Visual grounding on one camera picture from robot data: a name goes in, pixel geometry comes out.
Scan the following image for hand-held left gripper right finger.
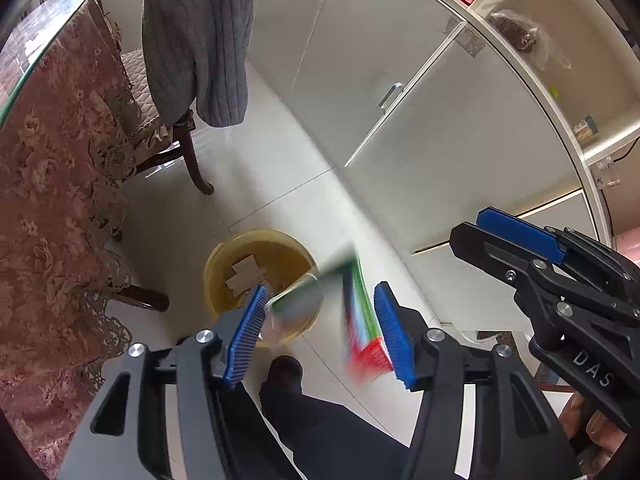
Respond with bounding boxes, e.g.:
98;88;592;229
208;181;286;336
374;281;581;480

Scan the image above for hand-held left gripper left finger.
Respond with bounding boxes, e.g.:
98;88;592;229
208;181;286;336
57;284;281;480

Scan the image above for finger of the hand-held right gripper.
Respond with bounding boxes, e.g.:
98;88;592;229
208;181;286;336
475;207;636;272
450;222;556;301

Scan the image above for white cardboard box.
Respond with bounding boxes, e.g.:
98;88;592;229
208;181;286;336
225;255;273;301

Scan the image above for yellow plastic bucket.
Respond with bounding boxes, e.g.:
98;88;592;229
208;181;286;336
203;229;325;347

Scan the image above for person's right hand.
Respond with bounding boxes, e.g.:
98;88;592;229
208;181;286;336
557;392;631;471

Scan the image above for person's dark shoe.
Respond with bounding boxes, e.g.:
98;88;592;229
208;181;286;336
267;355;304;396

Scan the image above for clear plastic packet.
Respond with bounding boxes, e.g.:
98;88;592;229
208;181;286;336
592;157;621;191

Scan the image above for dark wooden table leg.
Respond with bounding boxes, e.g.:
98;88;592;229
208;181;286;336
107;227;170;312

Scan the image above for person's dark trouser leg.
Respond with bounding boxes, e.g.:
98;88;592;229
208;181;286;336
259;380;416;480

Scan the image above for small printed box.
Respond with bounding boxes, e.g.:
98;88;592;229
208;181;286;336
572;115;599;142

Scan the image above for wooden chair with curved legs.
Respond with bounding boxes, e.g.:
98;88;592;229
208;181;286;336
120;47;216;196

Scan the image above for clear bag with brown contents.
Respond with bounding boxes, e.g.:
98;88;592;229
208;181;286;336
487;10;573;71

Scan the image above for white cabinet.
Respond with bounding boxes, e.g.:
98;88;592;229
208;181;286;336
245;0;640;331

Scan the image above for beige quilted seat cushion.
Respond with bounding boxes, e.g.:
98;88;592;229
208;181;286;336
120;49;196;151

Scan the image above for grey knitted sweater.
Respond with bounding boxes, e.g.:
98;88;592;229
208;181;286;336
141;0;254;127

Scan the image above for black cable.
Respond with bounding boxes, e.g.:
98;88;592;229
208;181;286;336
612;140;640;163

